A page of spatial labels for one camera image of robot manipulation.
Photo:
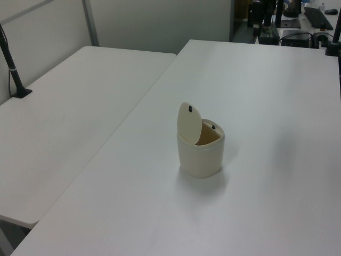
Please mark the black clamped pole stand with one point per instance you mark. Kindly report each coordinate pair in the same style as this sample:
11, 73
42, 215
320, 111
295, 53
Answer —
336, 34

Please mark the cream round bin lid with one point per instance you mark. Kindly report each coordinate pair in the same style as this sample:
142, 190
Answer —
187, 125

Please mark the grey aluminium partition post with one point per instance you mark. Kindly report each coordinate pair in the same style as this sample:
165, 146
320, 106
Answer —
90, 24

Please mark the black computer mouse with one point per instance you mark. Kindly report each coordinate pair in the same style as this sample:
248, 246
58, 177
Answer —
331, 11

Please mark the black computer keyboard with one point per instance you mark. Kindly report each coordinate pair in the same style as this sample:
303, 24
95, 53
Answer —
318, 17

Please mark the black electronics box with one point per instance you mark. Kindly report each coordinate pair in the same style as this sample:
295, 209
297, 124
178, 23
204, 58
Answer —
294, 38

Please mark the black camera pole with base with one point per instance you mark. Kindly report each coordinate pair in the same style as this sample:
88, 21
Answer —
12, 66

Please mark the black upright stand pole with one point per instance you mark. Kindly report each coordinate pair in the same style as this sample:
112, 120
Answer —
279, 12
267, 13

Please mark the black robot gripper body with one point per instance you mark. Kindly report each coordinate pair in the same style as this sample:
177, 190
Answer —
256, 14

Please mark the black flat desk pad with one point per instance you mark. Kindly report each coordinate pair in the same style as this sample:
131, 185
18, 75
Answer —
290, 23

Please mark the black stand base block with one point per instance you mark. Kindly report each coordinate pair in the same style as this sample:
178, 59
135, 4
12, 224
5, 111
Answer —
270, 38

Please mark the cream plastic trash bin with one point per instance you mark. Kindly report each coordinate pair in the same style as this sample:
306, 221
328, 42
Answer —
199, 162

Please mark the white side table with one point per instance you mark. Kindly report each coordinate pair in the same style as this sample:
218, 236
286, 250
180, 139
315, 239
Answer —
66, 120

